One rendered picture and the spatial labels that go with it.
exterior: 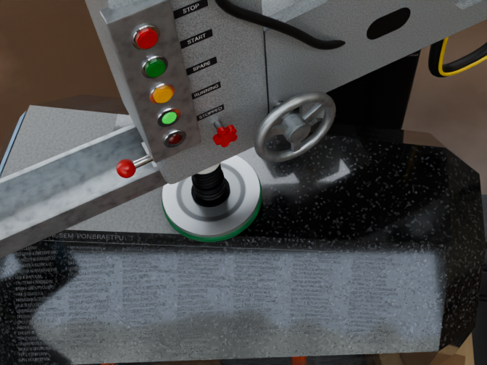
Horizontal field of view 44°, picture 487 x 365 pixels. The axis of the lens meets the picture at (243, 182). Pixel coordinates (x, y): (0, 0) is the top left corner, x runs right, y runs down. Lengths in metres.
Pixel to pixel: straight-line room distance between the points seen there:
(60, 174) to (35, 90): 1.80
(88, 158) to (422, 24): 0.63
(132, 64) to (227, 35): 0.14
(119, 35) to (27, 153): 0.85
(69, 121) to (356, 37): 0.82
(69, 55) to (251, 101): 2.14
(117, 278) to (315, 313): 0.45
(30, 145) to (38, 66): 1.49
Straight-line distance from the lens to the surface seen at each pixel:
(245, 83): 0.91
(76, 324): 1.48
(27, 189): 1.16
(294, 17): 0.89
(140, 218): 1.36
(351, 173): 1.38
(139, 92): 0.81
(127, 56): 0.76
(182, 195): 1.30
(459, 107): 2.70
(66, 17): 3.23
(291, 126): 0.96
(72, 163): 1.14
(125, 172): 0.99
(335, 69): 1.03
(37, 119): 1.61
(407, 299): 1.36
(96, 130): 1.53
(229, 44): 0.84
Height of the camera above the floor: 2.02
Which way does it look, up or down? 57 degrees down
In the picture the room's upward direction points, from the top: 8 degrees counter-clockwise
